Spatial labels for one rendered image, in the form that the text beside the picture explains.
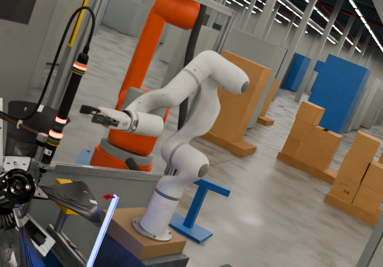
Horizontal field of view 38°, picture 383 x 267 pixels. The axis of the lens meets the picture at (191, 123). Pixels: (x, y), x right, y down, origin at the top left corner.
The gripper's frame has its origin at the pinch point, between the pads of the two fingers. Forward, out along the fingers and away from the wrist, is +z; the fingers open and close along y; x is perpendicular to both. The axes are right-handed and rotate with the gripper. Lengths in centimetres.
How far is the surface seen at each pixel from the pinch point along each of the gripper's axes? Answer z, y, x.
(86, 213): -7.6, -8.3, -34.0
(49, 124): 5.5, 12.7, -10.3
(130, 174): -89, 70, -50
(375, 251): -169, -41, -32
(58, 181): -21, 35, -42
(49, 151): 10.9, -1.7, -14.9
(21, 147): 15.1, 9.3, -19.0
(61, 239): -24, 22, -63
